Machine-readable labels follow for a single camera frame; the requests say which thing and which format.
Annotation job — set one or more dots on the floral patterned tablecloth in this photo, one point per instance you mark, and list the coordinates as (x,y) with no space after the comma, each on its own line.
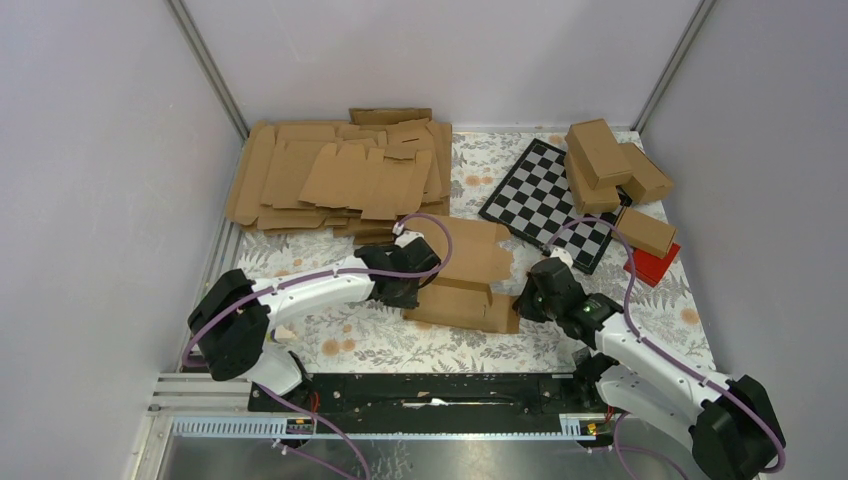
(370,338)

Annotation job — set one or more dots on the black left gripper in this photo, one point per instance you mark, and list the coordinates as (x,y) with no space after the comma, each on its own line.
(406,302)

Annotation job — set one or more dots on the cardboard box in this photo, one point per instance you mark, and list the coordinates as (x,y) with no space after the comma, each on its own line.
(644,232)
(462,294)
(586,199)
(648,183)
(598,155)

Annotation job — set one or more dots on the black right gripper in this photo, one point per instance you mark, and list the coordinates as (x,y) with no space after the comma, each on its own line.
(523,305)

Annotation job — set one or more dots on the aluminium frame rail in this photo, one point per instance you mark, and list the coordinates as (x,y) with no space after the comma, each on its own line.
(504,405)

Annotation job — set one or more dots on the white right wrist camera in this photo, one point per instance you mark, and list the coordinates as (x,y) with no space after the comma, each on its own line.
(559,253)

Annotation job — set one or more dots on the stack of flat cardboard sheets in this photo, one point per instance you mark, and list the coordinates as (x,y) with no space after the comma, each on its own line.
(356,177)

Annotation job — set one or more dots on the red flat block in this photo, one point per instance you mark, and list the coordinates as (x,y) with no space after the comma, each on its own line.
(650,269)

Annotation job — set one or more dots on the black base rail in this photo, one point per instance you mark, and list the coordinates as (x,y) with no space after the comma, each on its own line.
(417,404)

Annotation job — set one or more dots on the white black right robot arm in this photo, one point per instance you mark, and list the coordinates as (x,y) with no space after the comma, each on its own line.
(669,378)

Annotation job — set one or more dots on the black white chessboard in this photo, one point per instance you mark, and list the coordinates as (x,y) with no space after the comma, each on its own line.
(534,200)

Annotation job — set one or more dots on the cardboard box on red block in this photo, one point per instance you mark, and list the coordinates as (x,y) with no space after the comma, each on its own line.
(644,232)

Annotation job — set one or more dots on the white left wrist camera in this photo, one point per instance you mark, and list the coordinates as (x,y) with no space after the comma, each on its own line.
(404,236)

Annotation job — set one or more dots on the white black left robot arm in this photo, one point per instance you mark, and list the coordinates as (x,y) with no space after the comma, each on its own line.
(233,325)

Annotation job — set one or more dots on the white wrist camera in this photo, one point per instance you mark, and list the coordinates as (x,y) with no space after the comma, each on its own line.
(559,253)
(404,236)

